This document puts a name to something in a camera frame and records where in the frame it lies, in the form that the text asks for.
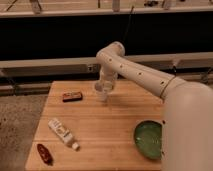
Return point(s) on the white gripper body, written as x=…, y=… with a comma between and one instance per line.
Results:
x=107, y=79

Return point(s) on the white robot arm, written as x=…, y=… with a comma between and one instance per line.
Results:
x=187, y=131

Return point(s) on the brown rectangular box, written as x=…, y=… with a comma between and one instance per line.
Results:
x=72, y=96

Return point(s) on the wooden board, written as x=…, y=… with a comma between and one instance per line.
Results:
x=104, y=130

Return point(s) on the green bowl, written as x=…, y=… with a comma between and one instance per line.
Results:
x=148, y=139

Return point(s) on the white tube bottle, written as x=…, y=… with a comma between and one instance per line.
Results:
x=63, y=133

